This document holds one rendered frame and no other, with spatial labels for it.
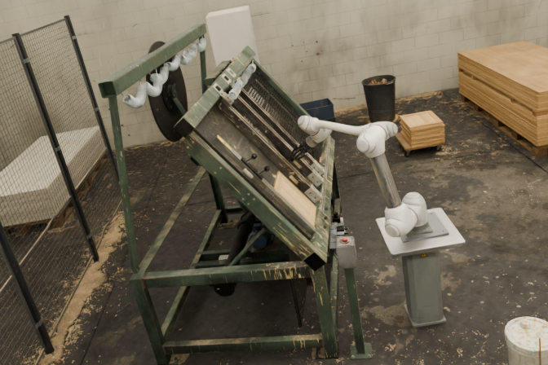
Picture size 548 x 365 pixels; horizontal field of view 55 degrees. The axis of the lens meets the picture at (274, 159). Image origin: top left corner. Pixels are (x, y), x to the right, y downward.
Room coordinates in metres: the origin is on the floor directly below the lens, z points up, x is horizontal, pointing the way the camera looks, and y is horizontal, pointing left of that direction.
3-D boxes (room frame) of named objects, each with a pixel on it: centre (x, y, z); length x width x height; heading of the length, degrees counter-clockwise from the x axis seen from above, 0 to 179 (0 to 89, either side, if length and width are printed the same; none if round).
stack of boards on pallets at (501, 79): (6.61, -3.53, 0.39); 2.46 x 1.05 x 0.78; 178
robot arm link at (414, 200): (3.19, -0.89, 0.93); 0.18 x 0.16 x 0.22; 134
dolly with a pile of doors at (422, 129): (6.36, -1.92, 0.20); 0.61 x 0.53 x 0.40; 178
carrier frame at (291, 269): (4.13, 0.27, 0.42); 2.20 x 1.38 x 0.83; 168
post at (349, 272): (2.94, -0.35, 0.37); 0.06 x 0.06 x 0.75; 78
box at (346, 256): (2.94, -0.35, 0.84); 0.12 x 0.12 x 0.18; 78
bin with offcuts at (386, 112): (7.66, -1.77, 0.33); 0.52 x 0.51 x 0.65; 178
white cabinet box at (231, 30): (7.54, 0.24, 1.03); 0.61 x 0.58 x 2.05; 178
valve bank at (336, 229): (3.39, -0.37, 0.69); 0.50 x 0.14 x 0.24; 168
